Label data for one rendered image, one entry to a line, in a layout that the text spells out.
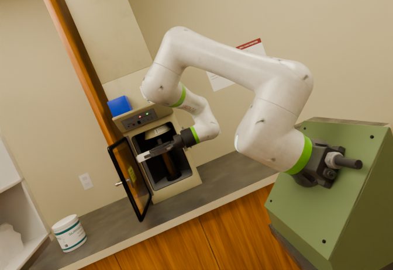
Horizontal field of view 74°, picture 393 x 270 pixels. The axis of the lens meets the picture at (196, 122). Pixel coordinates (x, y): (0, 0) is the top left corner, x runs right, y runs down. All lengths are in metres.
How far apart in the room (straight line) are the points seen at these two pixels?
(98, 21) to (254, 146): 1.22
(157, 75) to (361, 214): 0.69
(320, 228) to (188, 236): 0.84
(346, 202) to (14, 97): 2.06
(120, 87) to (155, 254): 0.92
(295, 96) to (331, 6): 1.83
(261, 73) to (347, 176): 0.33
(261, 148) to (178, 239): 0.87
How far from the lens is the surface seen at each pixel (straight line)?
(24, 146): 2.23
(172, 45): 0.90
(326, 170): 0.74
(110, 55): 1.59
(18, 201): 2.33
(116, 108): 1.45
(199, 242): 1.47
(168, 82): 0.89
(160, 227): 1.38
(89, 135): 2.06
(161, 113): 1.49
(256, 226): 1.50
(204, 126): 1.25
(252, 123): 0.69
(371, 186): 0.72
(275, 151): 0.71
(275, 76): 0.72
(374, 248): 0.78
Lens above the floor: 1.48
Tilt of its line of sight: 7 degrees down
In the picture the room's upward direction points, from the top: 22 degrees counter-clockwise
